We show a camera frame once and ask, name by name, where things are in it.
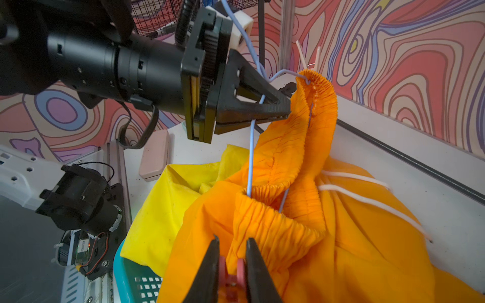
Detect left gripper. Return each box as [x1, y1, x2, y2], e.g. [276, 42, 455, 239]
[181, 8, 290, 143]

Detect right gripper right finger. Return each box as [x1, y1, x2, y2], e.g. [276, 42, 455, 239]
[246, 238, 283, 303]

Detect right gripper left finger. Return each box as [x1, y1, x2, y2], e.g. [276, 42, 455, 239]
[183, 236, 220, 303]

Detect red clothespin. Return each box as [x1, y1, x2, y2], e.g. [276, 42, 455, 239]
[217, 256, 248, 303]

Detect blue wire hanger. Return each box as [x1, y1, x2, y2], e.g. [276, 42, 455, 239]
[221, 0, 310, 198]

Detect yellow shorts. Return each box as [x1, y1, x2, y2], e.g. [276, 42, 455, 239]
[120, 145, 249, 276]

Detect orange shorts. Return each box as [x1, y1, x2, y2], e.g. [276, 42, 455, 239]
[158, 69, 484, 302]

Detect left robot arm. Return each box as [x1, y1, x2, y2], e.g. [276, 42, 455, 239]
[1, 1, 290, 280]

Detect teal plastic basket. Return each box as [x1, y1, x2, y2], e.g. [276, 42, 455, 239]
[113, 241, 163, 302]

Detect beige clothespin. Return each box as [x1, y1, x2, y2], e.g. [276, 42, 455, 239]
[295, 39, 322, 71]

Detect pink flat case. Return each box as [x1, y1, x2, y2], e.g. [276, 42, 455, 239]
[138, 130, 170, 182]

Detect black clothes rack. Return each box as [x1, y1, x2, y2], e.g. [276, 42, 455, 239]
[253, 0, 485, 207]

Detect black wire basket back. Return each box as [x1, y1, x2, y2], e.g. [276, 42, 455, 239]
[130, 0, 262, 37]

